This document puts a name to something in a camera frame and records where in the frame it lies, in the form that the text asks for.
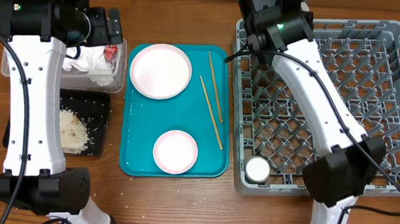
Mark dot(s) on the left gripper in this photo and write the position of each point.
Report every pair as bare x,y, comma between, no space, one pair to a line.
101,35

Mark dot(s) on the red wrapper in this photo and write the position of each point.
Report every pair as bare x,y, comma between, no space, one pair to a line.
110,52

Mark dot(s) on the white napkin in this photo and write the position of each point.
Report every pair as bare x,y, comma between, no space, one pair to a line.
90,61

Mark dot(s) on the large white plate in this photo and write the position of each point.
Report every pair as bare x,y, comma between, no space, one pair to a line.
160,71

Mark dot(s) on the wooden chopstick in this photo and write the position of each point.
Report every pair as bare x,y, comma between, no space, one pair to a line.
215,87
211,113

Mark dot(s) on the white rice pile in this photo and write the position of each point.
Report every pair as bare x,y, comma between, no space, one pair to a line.
73,133

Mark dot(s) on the small pink plate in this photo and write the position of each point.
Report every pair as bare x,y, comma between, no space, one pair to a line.
175,152

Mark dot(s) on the small white cup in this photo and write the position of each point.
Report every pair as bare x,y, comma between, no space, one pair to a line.
257,170

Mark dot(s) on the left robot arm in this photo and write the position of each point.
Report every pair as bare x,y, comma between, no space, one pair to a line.
36,35

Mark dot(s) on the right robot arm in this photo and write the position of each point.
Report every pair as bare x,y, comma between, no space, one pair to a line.
280,33

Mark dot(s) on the clear plastic waste bin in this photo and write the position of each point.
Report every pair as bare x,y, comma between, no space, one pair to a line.
81,81

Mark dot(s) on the black food waste tray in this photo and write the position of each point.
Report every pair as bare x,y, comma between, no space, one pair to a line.
93,108

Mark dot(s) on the grey dishwasher rack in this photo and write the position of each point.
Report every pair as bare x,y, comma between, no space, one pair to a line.
362,58

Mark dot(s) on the teal serving tray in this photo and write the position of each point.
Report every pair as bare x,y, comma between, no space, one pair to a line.
145,119

